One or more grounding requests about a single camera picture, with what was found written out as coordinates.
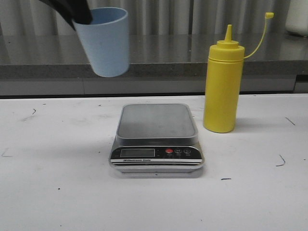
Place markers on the white pleated curtain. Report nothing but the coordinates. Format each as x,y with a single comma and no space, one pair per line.
151,17

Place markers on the yellow squeeze bottle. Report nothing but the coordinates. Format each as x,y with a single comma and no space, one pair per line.
223,79

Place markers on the silver digital kitchen scale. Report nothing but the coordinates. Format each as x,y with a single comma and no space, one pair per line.
156,138

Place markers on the grey stone counter ledge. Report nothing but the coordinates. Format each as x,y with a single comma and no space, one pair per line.
56,66

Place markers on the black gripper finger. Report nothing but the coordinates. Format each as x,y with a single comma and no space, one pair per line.
72,11

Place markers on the light blue plastic cup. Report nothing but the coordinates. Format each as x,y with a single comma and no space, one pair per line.
106,41

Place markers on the white container on counter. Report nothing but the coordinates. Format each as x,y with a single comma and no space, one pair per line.
297,18

